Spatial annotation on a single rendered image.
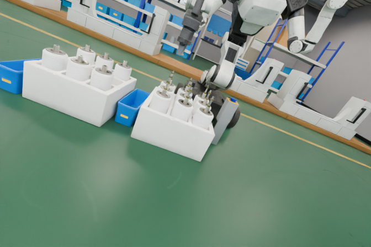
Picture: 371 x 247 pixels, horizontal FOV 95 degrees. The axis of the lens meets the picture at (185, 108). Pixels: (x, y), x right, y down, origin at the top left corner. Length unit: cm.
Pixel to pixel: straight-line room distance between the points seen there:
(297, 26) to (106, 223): 137
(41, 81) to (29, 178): 47
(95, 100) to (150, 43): 220
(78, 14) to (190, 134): 294
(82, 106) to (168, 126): 42
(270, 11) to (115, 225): 127
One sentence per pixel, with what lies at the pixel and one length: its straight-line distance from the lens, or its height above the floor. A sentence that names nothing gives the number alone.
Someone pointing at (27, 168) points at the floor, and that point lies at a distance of 75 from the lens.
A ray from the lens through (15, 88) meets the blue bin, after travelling 114.
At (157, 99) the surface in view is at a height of 23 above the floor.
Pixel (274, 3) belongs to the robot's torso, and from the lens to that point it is 128.
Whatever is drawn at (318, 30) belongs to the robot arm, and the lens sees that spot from 130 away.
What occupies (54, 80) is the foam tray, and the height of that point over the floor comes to 15.
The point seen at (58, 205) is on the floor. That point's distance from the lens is 65.
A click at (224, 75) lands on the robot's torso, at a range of 127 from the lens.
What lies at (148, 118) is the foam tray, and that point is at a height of 14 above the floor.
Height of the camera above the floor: 54
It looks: 20 degrees down
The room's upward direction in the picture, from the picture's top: 24 degrees clockwise
